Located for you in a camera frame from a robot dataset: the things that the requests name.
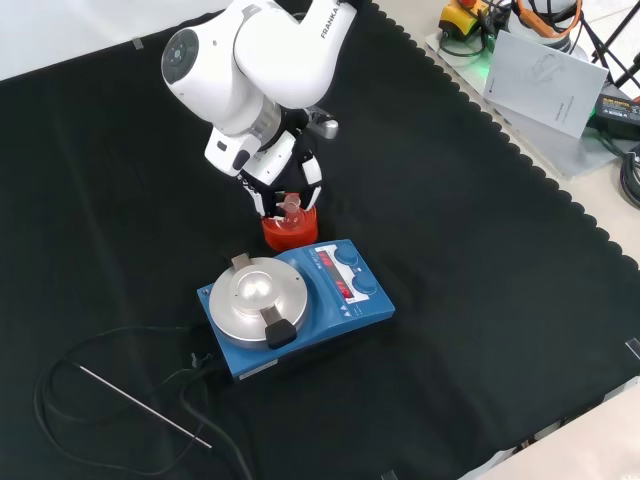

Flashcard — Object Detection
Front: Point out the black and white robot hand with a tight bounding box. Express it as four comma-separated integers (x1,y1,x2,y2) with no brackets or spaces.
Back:
237,106,342,222

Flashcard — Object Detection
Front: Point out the clear round-bottom glass flask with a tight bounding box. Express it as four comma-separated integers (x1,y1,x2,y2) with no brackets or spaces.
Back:
276,193,304,232

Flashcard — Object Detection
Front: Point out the blue-base heater with steel plate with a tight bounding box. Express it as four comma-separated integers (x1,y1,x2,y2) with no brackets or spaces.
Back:
195,238,397,384

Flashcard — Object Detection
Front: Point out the black bench cloth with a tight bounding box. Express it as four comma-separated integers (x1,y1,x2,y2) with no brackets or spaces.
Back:
0,0,640,480

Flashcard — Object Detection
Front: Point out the yellow stop button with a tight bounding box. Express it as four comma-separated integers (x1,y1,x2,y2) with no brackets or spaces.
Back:
438,0,495,40

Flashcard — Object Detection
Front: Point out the pale board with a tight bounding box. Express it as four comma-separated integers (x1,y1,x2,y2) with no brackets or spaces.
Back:
481,30,611,140

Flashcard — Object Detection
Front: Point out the thin steel probe rod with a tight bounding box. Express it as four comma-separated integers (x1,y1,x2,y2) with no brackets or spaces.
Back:
74,363,213,449

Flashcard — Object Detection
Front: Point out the black power supply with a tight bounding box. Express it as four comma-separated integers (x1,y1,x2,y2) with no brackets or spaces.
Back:
591,92,640,130

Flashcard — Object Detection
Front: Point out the black tripod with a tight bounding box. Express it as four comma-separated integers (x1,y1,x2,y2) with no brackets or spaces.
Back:
588,0,640,92

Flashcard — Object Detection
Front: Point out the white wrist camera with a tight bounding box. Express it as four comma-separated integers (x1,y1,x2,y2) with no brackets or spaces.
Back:
203,126,262,178

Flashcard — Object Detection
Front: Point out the red ribbed flask ring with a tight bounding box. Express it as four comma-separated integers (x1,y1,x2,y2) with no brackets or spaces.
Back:
261,205,320,253

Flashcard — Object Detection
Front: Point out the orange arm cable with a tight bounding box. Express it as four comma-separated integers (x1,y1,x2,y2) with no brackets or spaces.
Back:
514,0,587,37

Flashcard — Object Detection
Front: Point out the thin black probe cable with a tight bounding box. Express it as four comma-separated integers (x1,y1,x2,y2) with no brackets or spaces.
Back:
33,325,257,480

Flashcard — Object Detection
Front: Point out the black power cable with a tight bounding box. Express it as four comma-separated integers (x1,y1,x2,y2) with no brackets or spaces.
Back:
618,146,640,210

